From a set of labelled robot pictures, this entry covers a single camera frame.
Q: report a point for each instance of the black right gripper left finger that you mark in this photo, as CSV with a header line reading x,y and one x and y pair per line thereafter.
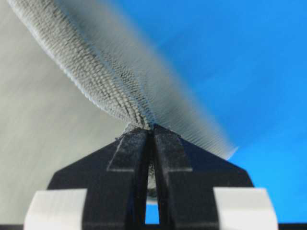
x,y
105,190

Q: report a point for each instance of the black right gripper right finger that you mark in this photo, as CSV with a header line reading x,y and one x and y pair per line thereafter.
x,y
200,191

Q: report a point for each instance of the grey-green microfibre towel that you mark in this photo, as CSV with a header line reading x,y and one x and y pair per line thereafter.
x,y
63,60

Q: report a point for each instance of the blue table cloth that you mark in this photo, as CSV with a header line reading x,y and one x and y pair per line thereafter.
x,y
246,62

